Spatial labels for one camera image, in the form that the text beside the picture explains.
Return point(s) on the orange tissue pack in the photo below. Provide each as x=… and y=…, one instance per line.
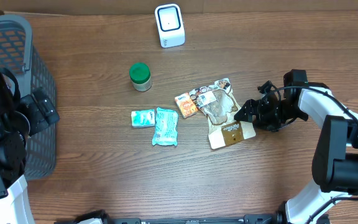
x=186, y=105

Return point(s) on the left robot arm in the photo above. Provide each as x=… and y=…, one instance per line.
x=21, y=117

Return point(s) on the brown snack pouch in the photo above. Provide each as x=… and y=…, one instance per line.
x=219, y=105

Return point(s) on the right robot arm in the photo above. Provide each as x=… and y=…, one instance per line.
x=335, y=160

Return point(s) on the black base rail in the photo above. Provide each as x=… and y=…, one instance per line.
x=101, y=217

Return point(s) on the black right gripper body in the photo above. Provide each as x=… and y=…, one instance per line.
x=273, y=112

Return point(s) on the light teal wipes pack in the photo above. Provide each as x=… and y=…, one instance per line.
x=165, y=128

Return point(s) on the teal tissue pack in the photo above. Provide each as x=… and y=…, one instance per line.
x=143, y=118

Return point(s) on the grey plastic basket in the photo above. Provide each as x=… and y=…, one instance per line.
x=20, y=56

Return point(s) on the green lid jar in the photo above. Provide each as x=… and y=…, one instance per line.
x=140, y=76

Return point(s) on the white barcode scanner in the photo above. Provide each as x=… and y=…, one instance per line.
x=170, y=25

